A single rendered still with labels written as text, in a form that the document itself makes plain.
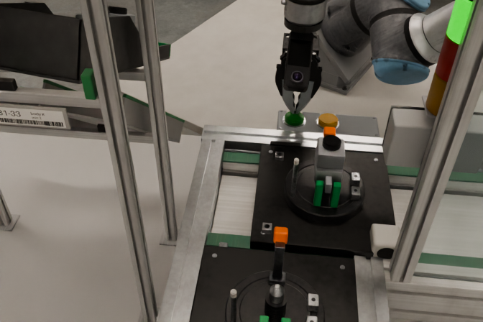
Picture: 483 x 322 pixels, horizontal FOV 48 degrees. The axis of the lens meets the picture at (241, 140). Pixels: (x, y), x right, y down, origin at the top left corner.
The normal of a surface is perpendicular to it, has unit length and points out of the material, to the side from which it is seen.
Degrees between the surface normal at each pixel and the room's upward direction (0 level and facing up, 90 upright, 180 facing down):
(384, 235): 0
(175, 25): 0
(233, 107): 0
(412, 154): 90
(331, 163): 90
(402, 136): 90
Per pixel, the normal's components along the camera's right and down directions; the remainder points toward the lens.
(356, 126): 0.01, -0.76
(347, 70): 0.60, -0.28
